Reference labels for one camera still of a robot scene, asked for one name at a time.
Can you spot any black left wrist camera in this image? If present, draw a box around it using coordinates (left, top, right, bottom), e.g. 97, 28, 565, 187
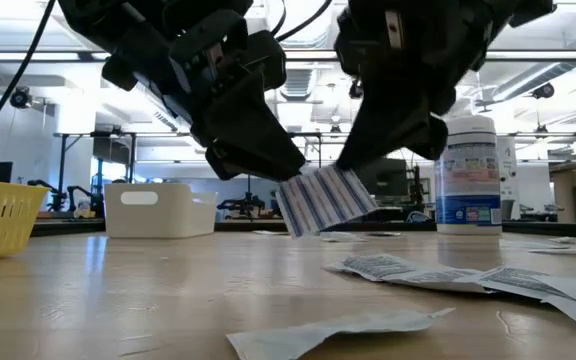
241, 29, 288, 94

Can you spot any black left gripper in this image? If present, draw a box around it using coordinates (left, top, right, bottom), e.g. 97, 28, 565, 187
101, 9, 308, 183

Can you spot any blue striped bandage packet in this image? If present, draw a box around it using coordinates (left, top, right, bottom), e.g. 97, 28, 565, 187
274, 163, 380, 239

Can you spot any silver ceiling air duct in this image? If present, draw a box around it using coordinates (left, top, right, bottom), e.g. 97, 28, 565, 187
267, 0, 337, 126

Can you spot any black ceiling camera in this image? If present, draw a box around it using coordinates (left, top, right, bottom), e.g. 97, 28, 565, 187
8, 85, 34, 110
530, 81, 557, 100

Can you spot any black computer monitor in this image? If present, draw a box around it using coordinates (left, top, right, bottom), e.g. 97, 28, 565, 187
357, 157, 410, 199

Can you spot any yellow plastic basket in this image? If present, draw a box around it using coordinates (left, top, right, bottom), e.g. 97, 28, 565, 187
0, 178, 51, 262

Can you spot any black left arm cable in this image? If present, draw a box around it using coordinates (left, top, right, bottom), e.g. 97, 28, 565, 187
0, 0, 334, 161

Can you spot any black background workstation frame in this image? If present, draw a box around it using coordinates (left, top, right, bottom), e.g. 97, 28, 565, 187
51, 130, 437, 221

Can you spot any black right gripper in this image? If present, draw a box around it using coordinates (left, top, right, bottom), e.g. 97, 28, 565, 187
335, 0, 509, 171

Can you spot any white disinfectant wipes canister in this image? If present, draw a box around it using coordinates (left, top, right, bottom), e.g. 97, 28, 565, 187
432, 115, 503, 236

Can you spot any long white bandage packet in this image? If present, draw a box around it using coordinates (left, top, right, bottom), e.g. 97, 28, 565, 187
527, 248, 576, 259

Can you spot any small crumpled white packet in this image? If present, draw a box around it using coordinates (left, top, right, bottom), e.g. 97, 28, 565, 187
225, 307, 457, 360

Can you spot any white plastic bin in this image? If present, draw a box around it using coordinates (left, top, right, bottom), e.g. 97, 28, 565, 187
102, 182, 218, 240

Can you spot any white light strip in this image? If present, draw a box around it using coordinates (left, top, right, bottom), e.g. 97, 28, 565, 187
0, 51, 112, 62
285, 49, 340, 60
487, 49, 576, 60

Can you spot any white pillar with poster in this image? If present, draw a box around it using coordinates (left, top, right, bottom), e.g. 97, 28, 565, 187
497, 134, 522, 221

